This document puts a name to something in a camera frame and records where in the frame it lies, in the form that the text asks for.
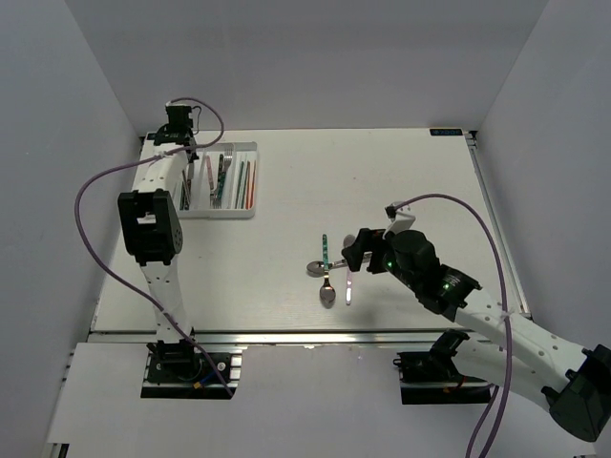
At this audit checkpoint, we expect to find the green handled spoon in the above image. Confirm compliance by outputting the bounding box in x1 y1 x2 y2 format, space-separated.
319 234 336 308

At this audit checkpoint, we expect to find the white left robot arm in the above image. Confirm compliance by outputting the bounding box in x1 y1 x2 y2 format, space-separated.
117 104 195 346

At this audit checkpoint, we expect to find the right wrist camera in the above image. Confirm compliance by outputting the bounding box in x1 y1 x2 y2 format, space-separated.
384 202 416 237

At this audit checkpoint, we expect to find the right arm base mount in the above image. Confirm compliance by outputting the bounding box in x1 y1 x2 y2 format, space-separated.
392 329 492 406

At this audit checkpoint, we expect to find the dark handled spoon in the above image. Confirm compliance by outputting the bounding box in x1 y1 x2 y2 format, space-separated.
306 259 347 278

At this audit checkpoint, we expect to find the green handled fork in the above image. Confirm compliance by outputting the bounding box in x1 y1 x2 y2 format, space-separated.
218 144 234 208

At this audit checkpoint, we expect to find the grey handled fork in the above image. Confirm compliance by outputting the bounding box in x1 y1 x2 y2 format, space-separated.
212 154 224 209

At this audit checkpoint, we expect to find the pink handled spoon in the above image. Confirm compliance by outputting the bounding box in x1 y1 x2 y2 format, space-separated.
343 234 356 306

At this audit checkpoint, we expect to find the orange chopstick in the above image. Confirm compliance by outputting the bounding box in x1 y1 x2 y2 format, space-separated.
248 160 257 209

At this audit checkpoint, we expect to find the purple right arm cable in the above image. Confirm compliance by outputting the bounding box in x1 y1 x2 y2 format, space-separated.
395 193 515 458

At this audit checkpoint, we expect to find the white divided utensil tray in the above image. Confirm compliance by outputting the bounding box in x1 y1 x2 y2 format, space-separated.
171 141 259 219

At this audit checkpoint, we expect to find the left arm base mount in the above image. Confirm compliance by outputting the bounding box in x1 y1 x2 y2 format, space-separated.
140 341 239 400

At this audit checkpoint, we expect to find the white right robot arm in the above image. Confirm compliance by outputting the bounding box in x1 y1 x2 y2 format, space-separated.
342 229 610 443

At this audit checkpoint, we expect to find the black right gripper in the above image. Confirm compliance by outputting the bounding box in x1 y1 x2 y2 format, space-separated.
341 229 420 292

